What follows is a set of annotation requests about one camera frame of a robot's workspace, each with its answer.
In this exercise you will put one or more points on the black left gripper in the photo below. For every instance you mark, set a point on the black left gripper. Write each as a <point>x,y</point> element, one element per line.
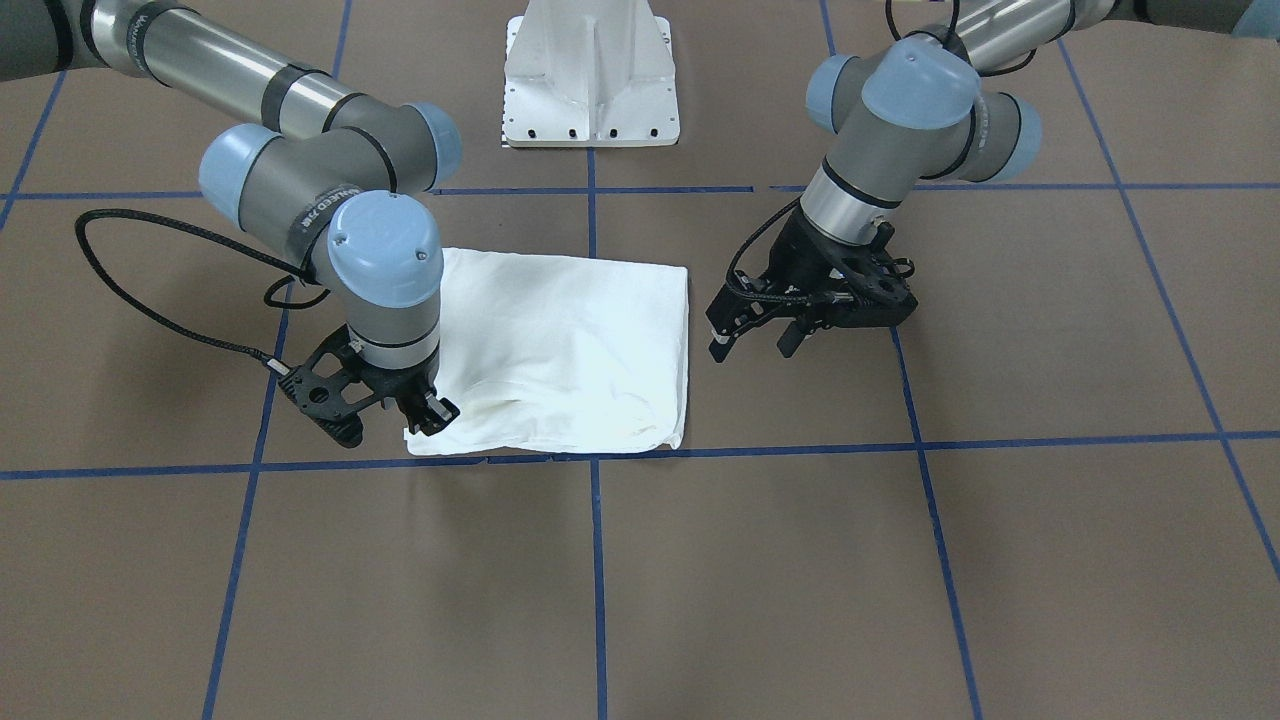
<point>803,243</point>

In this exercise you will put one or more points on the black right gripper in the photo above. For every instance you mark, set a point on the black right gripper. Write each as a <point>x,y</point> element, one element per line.
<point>396,381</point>

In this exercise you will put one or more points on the white long-sleeve printed shirt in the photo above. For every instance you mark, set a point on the white long-sleeve printed shirt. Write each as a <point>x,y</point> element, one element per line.
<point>561,355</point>

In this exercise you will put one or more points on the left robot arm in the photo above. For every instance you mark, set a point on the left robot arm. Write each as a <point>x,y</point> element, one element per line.
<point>917,112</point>

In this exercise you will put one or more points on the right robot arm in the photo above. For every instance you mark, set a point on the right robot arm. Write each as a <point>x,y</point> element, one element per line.
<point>324,176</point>

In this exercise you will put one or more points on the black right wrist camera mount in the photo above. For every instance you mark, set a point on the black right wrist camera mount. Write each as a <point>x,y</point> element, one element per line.
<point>329,388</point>

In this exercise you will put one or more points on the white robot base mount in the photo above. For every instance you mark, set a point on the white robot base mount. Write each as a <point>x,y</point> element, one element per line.
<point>589,75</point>

